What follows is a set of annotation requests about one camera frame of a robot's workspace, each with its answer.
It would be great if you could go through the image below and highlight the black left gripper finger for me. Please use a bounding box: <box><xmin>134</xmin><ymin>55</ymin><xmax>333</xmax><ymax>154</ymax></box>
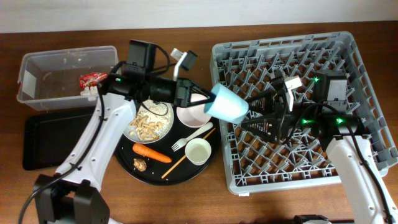
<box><xmin>191</xmin><ymin>99</ymin><xmax>214</xmax><ymax>106</ymax></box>
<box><xmin>194</xmin><ymin>84</ymin><xmax>216</xmax><ymax>97</ymax></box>

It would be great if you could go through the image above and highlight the pale pink bowl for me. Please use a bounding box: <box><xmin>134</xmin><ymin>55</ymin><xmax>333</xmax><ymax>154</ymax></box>
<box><xmin>176</xmin><ymin>104</ymin><xmax>211</xmax><ymax>128</ymax></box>

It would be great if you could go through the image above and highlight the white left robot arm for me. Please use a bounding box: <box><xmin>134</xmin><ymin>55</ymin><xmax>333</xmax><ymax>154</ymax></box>
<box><xmin>18</xmin><ymin>74</ymin><xmax>216</xmax><ymax>223</ymax></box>

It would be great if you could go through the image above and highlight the white paper cup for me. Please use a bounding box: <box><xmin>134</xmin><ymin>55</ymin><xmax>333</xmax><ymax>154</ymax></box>
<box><xmin>185</xmin><ymin>138</ymin><xmax>212</xmax><ymax>166</ymax></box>

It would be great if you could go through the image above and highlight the clear plastic waste bin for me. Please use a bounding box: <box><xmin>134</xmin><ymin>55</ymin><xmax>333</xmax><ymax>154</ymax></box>
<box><xmin>16</xmin><ymin>46</ymin><xmax>119</xmax><ymax>111</ymax></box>

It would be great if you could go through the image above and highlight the white plastic fork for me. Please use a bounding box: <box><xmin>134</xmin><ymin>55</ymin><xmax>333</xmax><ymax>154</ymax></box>
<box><xmin>172</xmin><ymin>122</ymin><xmax>213</xmax><ymax>152</ymax></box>

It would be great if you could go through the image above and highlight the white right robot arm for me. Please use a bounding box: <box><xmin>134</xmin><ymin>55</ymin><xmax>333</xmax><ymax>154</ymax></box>
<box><xmin>240</xmin><ymin>91</ymin><xmax>397</xmax><ymax>223</ymax></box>

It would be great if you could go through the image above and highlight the grey plate with food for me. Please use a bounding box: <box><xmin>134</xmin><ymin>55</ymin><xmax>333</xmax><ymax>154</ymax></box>
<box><xmin>123</xmin><ymin>100</ymin><xmax>174</xmax><ymax>144</ymax></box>

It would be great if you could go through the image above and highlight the wooden chopstick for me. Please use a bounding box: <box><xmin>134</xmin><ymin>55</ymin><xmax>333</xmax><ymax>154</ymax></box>
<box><xmin>161</xmin><ymin>126</ymin><xmax>216</xmax><ymax>179</ymax></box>

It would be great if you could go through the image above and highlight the orange carrot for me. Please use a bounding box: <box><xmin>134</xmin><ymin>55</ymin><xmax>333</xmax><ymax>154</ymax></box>
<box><xmin>132</xmin><ymin>143</ymin><xmax>172</xmax><ymax>163</ymax></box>

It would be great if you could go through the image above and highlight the brown ginger piece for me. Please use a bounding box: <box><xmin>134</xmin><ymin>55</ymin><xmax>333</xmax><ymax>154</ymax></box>
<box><xmin>133</xmin><ymin>158</ymin><xmax>147</xmax><ymax>172</ymax></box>

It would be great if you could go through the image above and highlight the round black serving tray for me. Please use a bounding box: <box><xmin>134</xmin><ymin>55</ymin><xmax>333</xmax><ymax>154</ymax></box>
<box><xmin>114</xmin><ymin>115</ymin><xmax>221</xmax><ymax>186</ymax></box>

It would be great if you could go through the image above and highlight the black rectangular tray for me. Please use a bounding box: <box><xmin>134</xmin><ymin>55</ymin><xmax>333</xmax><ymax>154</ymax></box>
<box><xmin>22</xmin><ymin>106</ymin><xmax>95</xmax><ymax>170</ymax></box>

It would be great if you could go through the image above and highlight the red snack wrapper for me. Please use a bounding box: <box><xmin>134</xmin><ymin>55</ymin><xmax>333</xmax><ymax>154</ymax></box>
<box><xmin>79</xmin><ymin>72</ymin><xmax>108</xmax><ymax>90</ymax></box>

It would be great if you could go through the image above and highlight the light blue plastic cup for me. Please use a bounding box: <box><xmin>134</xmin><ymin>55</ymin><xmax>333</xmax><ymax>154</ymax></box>
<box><xmin>204</xmin><ymin>83</ymin><xmax>249</xmax><ymax>124</ymax></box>

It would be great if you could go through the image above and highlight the grey dishwasher rack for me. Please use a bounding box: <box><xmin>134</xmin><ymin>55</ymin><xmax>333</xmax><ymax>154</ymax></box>
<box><xmin>210</xmin><ymin>31</ymin><xmax>397</xmax><ymax>195</ymax></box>

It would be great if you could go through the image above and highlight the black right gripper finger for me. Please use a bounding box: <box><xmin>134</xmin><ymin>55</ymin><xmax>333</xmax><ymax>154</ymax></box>
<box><xmin>246</xmin><ymin>90</ymin><xmax>274</xmax><ymax>113</ymax></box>
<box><xmin>240</xmin><ymin>113</ymin><xmax>274</xmax><ymax>142</ymax></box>

